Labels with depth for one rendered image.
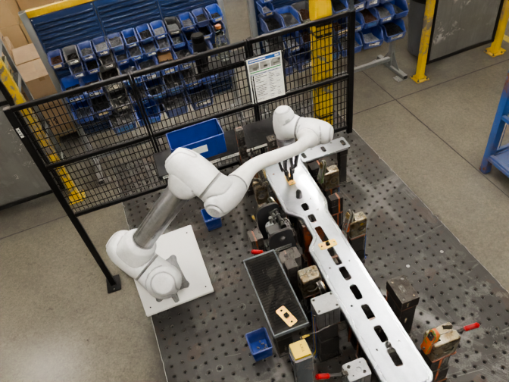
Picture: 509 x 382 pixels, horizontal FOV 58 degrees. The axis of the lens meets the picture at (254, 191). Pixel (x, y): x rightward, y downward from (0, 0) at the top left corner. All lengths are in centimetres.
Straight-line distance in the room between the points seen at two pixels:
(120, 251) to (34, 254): 198
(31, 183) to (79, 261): 84
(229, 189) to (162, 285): 60
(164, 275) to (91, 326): 139
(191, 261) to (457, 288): 131
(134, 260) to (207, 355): 56
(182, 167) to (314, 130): 65
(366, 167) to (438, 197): 100
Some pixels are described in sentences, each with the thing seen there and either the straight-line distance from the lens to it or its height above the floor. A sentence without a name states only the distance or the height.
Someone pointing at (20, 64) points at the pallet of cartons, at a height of 74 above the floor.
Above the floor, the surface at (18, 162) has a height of 52.
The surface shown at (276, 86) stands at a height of 123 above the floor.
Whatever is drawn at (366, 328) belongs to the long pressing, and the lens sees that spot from 194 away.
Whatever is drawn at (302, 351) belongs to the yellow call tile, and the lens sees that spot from 172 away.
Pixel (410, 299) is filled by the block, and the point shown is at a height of 103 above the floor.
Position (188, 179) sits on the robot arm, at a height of 154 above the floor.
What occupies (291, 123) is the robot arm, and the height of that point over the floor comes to 142.
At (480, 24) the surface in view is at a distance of 531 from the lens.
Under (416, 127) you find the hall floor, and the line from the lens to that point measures 444.
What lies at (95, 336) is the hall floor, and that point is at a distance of 340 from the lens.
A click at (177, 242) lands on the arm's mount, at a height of 92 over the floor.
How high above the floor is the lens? 271
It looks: 45 degrees down
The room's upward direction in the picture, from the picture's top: 10 degrees counter-clockwise
